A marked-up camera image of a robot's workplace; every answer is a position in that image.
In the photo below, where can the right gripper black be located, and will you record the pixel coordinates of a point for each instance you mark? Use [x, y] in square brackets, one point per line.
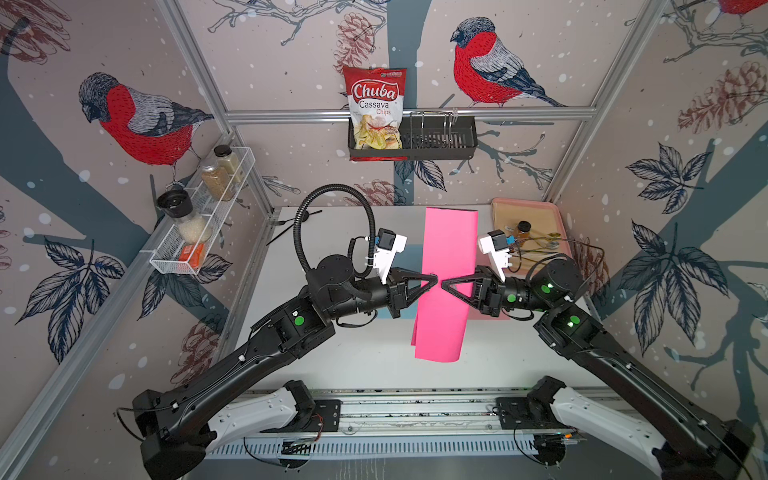
[488, 294]

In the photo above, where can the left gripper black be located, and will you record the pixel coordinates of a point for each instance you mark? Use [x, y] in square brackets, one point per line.
[397, 292]

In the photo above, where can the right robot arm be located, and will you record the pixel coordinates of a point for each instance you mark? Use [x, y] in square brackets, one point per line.
[671, 436]

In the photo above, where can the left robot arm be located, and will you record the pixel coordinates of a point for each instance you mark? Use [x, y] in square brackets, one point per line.
[175, 424]

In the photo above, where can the light pink paper sheet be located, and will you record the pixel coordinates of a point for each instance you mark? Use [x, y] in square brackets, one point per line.
[487, 268]

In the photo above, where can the light blue paper sheet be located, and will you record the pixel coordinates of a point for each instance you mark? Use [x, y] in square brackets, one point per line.
[410, 258]

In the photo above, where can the red pepper spice jar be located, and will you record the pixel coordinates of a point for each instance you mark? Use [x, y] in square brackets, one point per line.
[522, 232]

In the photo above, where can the beige cloth napkin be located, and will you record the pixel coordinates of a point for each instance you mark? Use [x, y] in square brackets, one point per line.
[543, 216]

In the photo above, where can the pink plastic tray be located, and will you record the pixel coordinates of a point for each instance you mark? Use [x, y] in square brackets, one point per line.
[546, 222]

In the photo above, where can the silver spoon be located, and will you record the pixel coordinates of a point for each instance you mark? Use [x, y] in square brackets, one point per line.
[547, 245]

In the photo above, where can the Chuba cassava chips bag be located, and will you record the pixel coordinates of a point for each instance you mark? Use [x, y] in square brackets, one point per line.
[376, 104]

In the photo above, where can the small red box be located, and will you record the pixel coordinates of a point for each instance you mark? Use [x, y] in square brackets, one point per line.
[192, 255]

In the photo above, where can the tan spice bottle front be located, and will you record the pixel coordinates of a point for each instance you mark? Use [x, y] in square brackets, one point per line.
[217, 181]

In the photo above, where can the tan spice bottle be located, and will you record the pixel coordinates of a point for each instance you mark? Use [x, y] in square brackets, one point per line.
[229, 161]
[217, 181]

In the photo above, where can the tan spice bottle rear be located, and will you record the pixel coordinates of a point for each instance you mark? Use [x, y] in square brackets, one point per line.
[229, 161]

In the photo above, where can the black lid grinder jar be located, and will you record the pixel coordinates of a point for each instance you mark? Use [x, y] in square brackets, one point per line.
[177, 204]

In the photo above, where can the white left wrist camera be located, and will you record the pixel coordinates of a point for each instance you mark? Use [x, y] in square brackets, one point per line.
[387, 245]

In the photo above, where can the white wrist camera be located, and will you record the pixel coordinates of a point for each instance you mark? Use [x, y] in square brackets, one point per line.
[496, 246]
[387, 245]

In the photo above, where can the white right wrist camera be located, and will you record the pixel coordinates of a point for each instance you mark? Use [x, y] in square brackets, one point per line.
[496, 246]

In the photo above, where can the gold spoon cream handle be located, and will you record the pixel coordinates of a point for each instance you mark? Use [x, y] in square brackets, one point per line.
[552, 236]

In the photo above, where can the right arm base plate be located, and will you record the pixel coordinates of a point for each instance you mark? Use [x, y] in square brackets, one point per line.
[522, 413]

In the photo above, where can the black wire wall basket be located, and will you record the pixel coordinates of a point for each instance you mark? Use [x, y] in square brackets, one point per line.
[448, 137]

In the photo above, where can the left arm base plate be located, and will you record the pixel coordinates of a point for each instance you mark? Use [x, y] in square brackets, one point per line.
[324, 417]

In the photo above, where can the clear acrylic wall shelf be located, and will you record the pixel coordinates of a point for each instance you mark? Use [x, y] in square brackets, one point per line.
[165, 257]

